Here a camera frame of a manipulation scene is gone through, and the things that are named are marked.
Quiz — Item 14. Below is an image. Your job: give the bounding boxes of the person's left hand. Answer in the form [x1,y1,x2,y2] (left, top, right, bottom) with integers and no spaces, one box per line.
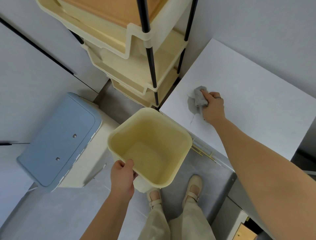
[110,159,139,197]

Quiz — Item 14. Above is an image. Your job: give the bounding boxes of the person's right hand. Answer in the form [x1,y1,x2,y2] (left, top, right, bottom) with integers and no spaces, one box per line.
[200,89,226,126]

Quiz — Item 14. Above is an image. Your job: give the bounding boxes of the cream plastic bin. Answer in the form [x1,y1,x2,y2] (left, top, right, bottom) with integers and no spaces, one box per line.
[107,107,193,193]

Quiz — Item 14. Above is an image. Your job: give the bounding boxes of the grey cleaning cloth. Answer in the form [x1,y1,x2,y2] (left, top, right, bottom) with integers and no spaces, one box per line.
[193,86,209,117]

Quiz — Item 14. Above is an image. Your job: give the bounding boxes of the person's left forearm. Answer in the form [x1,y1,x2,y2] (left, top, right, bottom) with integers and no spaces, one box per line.
[80,192,135,240]

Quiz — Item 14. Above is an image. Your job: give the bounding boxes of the person's right forearm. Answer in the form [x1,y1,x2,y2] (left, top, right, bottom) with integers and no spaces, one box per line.
[212,118,316,240]

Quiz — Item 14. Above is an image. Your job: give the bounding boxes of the beige left shoe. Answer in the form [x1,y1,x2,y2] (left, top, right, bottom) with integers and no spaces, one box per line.
[147,189,162,210]

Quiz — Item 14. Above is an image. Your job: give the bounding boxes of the beige shoe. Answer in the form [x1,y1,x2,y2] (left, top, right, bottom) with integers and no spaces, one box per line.
[182,175,203,209]
[147,189,162,210]

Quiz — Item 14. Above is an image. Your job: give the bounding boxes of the cream rack basket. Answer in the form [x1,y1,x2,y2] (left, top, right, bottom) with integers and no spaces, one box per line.
[109,68,180,100]
[81,30,188,92]
[36,0,193,60]
[112,84,173,108]

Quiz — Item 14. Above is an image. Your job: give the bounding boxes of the beige right shoe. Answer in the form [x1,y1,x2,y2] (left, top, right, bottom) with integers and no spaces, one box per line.
[182,175,203,209]

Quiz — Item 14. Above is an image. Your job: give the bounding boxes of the white trash can blue lid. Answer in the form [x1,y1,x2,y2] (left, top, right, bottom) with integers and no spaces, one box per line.
[16,92,122,193]

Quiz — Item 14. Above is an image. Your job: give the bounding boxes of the beige trousers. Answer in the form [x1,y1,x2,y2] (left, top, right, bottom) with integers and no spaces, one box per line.
[138,198,217,240]

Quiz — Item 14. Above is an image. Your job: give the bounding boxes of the black rack pole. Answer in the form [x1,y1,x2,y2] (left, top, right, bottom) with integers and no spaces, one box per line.
[136,0,159,107]
[69,30,85,45]
[176,0,198,75]

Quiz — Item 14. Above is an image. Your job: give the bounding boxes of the wooden rack top board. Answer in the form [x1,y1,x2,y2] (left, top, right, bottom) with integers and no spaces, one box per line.
[58,0,149,28]

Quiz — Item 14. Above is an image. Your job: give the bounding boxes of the black box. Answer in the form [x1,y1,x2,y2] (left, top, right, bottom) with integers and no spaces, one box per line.
[291,148,316,176]

